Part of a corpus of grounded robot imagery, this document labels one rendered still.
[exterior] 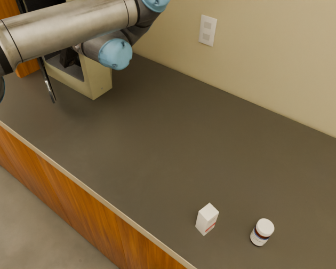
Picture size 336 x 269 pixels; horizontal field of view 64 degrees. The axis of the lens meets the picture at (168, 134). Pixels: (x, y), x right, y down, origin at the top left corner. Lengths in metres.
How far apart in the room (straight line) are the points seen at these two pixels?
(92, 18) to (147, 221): 0.52
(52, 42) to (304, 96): 0.89
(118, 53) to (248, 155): 0.55
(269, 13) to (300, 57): 0.19
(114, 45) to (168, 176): 0.43
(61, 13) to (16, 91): 0.79
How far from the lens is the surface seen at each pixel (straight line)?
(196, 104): 1.12
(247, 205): 0.85
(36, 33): 0.54
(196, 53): 1.25
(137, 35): 0.73
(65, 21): 0.55
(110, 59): 0.67
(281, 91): 1.15
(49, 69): 1.32
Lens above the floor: 1.64
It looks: 46 degrees down
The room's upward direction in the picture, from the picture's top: 2 degrees clockwise
